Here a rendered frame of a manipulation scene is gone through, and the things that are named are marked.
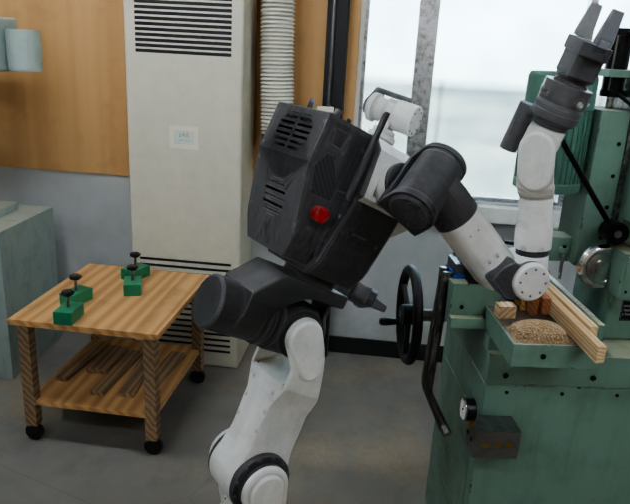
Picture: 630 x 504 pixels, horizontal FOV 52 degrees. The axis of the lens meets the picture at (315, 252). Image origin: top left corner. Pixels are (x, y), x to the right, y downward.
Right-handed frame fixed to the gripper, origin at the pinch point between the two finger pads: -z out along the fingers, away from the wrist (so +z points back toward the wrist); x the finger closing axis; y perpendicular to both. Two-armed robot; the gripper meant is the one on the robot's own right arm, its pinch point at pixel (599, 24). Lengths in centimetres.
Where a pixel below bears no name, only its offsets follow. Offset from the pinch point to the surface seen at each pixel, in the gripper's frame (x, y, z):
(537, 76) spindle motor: 48, 10, 17
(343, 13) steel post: 180, -40, 32
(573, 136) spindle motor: 42, 23, 27
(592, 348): 1, 32, 62
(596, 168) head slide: 43, 33, 33
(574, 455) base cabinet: 16, 54, 104
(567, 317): 16, 31, 64
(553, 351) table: 7, 27, 69
